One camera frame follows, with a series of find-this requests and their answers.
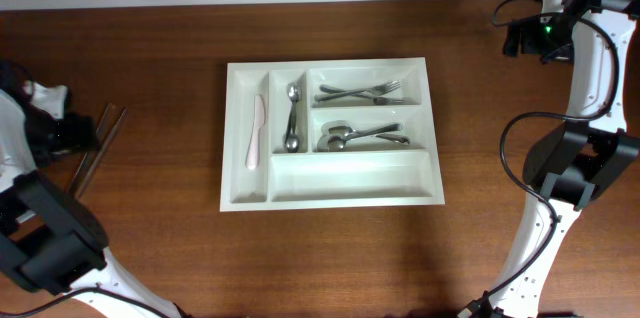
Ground metal tongs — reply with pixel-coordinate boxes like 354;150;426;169
67;103;128;200

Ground large steel spoon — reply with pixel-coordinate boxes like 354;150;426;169
321;120;411;145
317;123;402;152

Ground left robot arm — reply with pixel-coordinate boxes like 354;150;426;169
1;59;186;317

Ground white plastic cutlery tray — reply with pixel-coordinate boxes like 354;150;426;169
220;58;445;212

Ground small steel teaspoon dark handle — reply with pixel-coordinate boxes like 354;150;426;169
284;102;301;153

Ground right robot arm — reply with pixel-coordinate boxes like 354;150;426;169
459;0;639;317

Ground pink plastic knife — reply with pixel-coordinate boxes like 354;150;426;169
245;94;266;170

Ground steel fork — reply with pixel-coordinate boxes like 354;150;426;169
314;80;401;103
319;84;405;105

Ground small steel teaspoon silver handle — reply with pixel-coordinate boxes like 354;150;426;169
287;83;301;133

